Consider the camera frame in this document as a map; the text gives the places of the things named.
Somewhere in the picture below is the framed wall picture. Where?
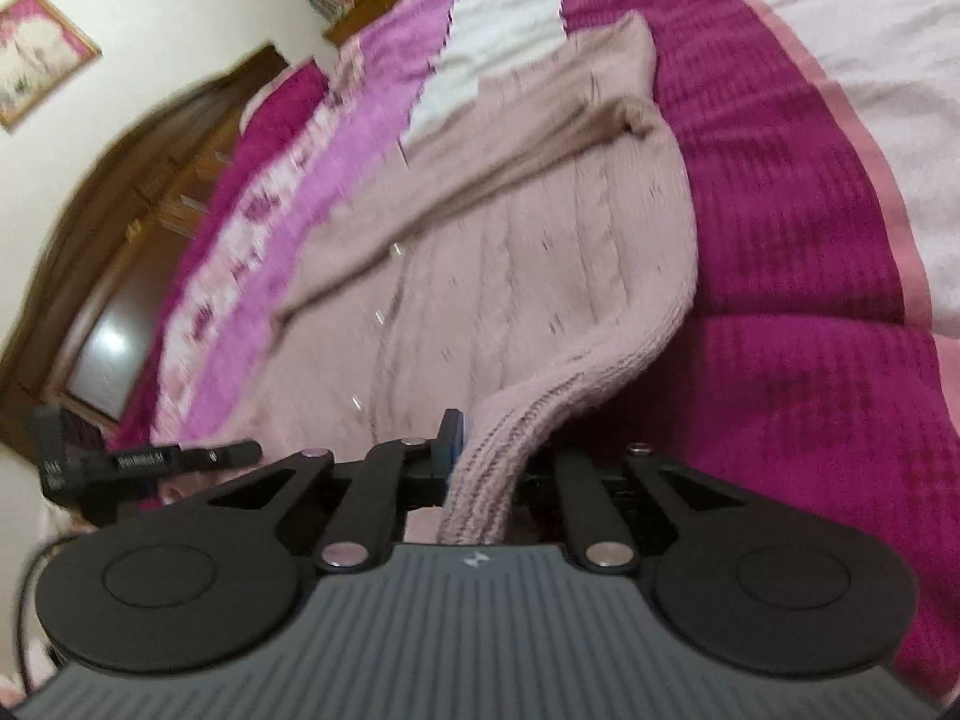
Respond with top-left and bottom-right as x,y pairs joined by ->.
0,0 -> 103,134

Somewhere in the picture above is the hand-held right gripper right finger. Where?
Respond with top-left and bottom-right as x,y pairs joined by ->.
525,444 -> 751,575

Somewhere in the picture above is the pink floral bedspread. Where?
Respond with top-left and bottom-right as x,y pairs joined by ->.
105,0 -> 960,691

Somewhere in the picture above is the wooden cabinet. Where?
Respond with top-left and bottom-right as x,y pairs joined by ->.
321,0 -> 470,47

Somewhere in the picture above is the wooden headboard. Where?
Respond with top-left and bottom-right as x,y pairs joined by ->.
0,43 -> 292,452

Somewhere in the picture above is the pink knit sweater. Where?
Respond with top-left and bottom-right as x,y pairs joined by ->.
150,11 -> 700,547

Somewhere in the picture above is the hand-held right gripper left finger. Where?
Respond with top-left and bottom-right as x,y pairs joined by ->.
206,409 -> 471,573

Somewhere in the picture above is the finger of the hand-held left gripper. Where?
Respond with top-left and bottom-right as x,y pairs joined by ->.
112,440 -> 264,478

